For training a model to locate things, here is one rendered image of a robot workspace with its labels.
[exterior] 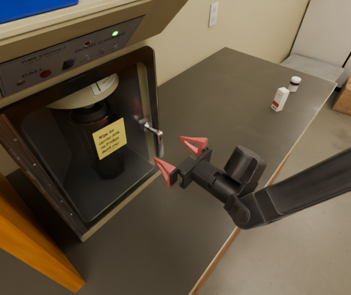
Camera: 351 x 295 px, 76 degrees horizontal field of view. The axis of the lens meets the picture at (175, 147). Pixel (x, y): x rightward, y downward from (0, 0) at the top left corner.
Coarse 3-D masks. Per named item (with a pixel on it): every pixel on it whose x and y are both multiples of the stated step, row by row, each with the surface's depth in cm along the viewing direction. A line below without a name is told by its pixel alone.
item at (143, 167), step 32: (128, 64) 42; (32, 96) 32; (64, 96) 35; (96, 96) 40; (128, 96) 46; (32, 128) 34; (64, 128) 38; (96, 128) 44; (128, 128) 51; (64, 160) 42; (96, 160) 48; (128, 160) 57; (64, 192) 46; (96, 192) 54; (128, 192) 65
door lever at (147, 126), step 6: (144, 126) 55; (150, 126) 55; (156, 132) 53; (162, 132) 54; (156, 138) 54; (162, 138) 55; (156, 144) 56; (162, 144) 56; (156, 150) 58; (162, 150) 58; (162, 156) 59
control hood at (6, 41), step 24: (96, 0) 23; (120, 0) 24; (144, 0) 26; (168, 0) 30; (0, 24) 18; (24, 24) 19; (48, 24) 20; (72, 24) 22; (96, 24) 24; (144, 24) 33; (0, 48) 18; (24, 48) 21; (0, 96) 27
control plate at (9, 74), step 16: (144, 16) 30; (96, 32) 26; (112, 32) 29; (128, 32) 32; (48, 48) 23; (64, 48) 25; (80, 48) 27; (96, 48) 30; (112, 48) 34; (0, 64) 20; (16, 64) 22; (32, 64) 24; (48, 64) 26; (80, 64) 32; (0, 80) 23; (16, 80) 25; (32, 80) 28
